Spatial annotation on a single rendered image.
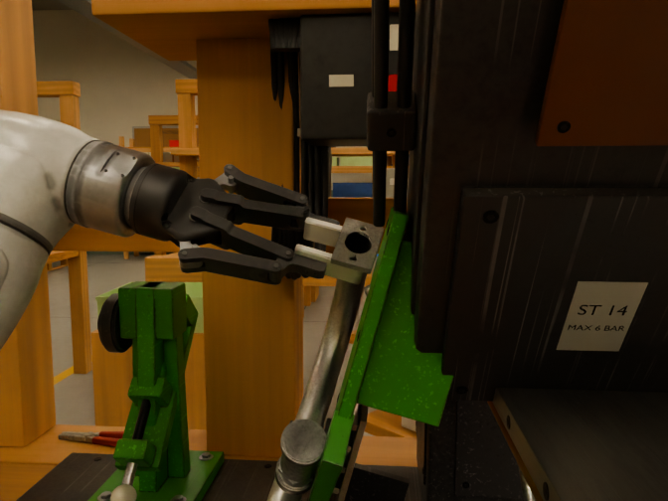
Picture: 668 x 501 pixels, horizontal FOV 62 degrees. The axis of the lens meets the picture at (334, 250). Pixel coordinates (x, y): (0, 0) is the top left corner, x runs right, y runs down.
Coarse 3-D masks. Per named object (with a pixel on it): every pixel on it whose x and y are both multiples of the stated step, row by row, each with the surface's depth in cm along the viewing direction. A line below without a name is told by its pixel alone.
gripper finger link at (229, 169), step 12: (228, 168) 59; (240, 180) 59; (252, 180) 59; (240, 192) 60; (252, 192) 59; (264, 192) 58; (276, 192) 58; (288, 192) 58; (288, 204) 60; (300, 204) 58
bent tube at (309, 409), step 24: (360, 240) 56; (360, 264) 53; (336, 288) 60; (360, 288) 59; (336, 312) 61; (336, 336) 61; (336, 360) 61; (312, 384) 59; (336, 384) 61; (312, 408) 57
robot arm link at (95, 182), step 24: (96, 144) 55; (72, 168) 53; (96, 168) 53; (120, 168) 54; (144, 168) 56; (72, 192) 53; (96, 192) 53; (120, 192) 53; (72, 216) 55; (96, 216) 54; (120, 216) 54
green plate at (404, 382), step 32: (384, 256) 43; (384, 288) 43; (384, 320) 45; (352, 352) 50; (384, 352) 45; (416, 352) 45; (352, 384) 44; (384, 384) 45; (416, 384) 45; (448, 384) 45; (352, 416) 45; (416, 416) 45
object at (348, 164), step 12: (348, 156) 732; (360, 156) 732; (372, 156) 731; (336, 168) 728; (348, 168) 727; (360, 168) 726; (372, 168) 725; (336, 192) 738; (348, 192) 738; (360, 192) 737; (372, 192) 737
